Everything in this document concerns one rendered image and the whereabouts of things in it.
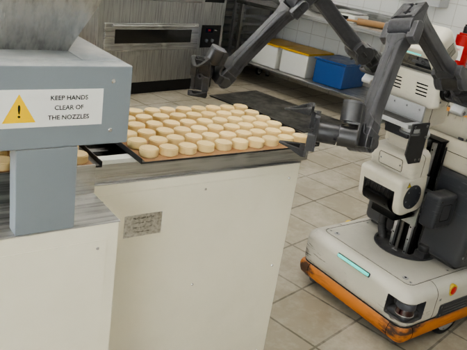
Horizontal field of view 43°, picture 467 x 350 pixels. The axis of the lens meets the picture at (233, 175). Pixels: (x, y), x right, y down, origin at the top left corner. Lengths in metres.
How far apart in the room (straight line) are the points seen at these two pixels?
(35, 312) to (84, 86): 0.50
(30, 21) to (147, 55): 4.39
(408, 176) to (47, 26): 1.59
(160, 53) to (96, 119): 4.50
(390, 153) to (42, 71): 1.62
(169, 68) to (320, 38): 1.96
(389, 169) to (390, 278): 0.44
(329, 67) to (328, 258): 3.64
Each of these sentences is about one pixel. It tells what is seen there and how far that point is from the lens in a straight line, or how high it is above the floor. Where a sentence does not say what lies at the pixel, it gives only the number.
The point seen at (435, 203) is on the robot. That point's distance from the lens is 2.47.
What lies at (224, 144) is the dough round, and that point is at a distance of 1.61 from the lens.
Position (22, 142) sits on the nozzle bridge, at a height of 1.04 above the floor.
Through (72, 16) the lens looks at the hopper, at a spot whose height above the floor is 1.25.
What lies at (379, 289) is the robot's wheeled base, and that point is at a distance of 2.50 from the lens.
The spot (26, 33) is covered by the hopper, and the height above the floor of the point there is 1.21.
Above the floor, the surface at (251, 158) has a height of 0.86.
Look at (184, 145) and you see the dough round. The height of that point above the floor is 0.92.
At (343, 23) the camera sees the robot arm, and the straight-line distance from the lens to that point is 2.32.
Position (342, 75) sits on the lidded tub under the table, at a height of 0.38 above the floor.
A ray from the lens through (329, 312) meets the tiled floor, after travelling 2.69.
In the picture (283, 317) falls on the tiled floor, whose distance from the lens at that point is 2.58.
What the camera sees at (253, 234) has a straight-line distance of 1.83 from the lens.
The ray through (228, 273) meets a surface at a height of 0.49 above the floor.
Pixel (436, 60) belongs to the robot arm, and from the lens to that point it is 2.05.
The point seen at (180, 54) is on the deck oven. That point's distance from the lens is 5.84.
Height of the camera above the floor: 1.43
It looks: 21 degrees down
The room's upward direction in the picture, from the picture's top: 9 degrees clockwise
